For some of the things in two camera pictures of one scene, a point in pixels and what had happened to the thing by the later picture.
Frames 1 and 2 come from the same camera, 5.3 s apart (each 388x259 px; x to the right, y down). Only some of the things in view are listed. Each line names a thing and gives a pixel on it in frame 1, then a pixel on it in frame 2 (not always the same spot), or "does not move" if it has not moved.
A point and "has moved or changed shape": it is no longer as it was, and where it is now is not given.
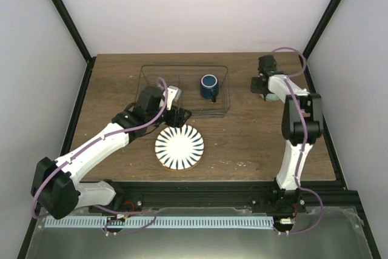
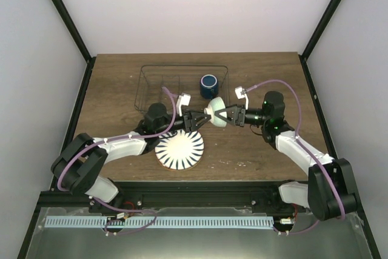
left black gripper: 176,120 → 190,122
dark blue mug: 209,87 does not move
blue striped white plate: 179,148 does not move
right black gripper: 254,88 → 238,120
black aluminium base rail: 321,198 does not move
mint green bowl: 272,97 has moved or changed shape
